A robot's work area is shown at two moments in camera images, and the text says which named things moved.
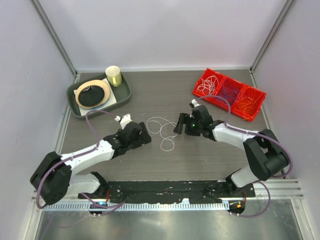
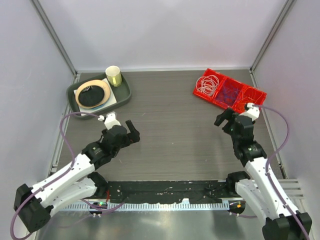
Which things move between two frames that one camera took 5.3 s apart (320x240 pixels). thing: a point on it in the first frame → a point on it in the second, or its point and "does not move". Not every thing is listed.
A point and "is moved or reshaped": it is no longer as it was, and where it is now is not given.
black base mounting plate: (168, 191) does not move
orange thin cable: (248, 101) does not move
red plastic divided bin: (244, 100) does not move
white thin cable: (161, 127) is moved or reshaped
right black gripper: (185, 119) → (227, 115)
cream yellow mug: (114, 75) does not move
